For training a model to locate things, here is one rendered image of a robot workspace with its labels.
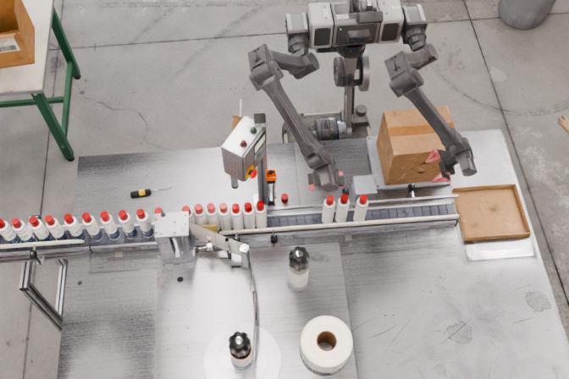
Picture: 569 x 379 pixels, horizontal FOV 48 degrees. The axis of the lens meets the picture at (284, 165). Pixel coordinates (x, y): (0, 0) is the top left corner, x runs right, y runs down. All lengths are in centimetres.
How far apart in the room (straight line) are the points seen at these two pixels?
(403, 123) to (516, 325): 98
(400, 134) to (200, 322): 119
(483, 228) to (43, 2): 274
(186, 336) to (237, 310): 23
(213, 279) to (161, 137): 166
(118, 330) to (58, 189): 157
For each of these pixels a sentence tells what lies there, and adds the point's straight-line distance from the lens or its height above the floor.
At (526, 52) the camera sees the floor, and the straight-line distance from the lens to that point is 498.
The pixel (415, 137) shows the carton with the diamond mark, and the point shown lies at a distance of 292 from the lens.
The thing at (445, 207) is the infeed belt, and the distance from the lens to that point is 305.
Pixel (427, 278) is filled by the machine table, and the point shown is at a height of 83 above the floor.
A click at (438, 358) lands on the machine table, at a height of 83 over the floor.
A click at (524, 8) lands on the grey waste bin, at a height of 21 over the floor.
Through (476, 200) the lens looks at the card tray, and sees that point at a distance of 316.
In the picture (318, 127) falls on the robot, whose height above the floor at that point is 42.
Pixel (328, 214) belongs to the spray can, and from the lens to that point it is 282.
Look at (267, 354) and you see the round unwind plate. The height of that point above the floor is 89.
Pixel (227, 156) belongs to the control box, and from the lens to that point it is 245.
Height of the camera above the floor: 349
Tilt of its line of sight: 59 degrees down
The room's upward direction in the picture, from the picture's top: 1 degrees clockwise
